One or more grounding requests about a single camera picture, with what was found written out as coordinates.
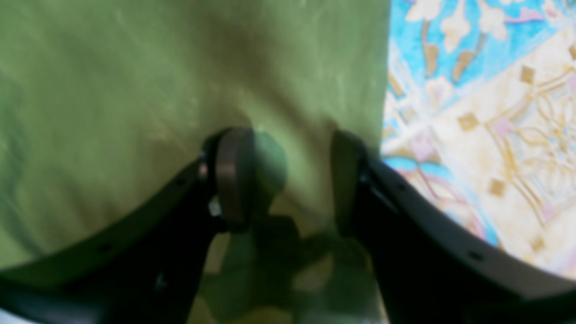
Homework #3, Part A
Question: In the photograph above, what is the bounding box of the green t-shirt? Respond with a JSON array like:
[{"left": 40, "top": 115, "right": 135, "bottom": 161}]
[{"left": 1, "top": 0, "right": 391, "bottom": 324}]

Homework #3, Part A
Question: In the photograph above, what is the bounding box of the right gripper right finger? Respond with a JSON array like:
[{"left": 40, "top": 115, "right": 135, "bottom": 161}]
[{"left": 331, "top": 130, "right": 576, "bottom": 324}]

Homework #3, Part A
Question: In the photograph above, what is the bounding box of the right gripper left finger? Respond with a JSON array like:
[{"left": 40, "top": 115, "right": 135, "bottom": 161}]
[{"left": 1, "top": 127, "right": 256, "bottom": 324}]

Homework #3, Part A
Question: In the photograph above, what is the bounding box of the patterned tablecloth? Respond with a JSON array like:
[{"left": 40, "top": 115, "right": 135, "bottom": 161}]
[{"left": 381, "top": 0, "right": 576, "bottom": 279}]

